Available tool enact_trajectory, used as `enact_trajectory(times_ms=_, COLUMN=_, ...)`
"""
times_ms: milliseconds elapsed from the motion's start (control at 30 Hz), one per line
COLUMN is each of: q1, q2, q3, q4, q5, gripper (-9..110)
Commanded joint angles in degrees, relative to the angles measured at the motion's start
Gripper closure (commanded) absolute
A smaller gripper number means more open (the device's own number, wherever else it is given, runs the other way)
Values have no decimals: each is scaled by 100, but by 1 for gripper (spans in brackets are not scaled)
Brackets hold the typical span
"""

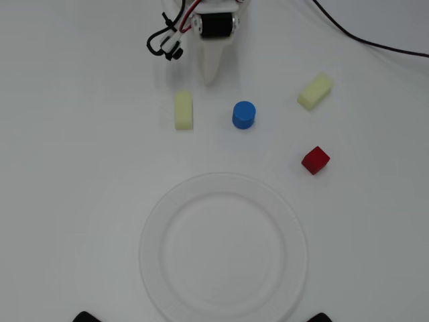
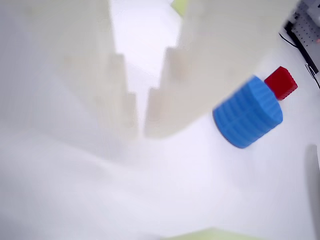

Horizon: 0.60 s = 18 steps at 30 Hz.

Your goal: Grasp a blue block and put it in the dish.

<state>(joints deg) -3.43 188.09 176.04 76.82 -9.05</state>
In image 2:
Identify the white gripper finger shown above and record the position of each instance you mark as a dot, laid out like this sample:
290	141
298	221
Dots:
212	62
62	75

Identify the blue ribbed cylinder block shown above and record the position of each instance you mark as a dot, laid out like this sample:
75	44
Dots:
247	112

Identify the pale yellow foam block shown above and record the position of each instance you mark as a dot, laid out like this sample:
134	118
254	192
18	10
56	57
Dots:
181	6

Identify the red cube block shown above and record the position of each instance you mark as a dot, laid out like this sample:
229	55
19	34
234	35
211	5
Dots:
281	82

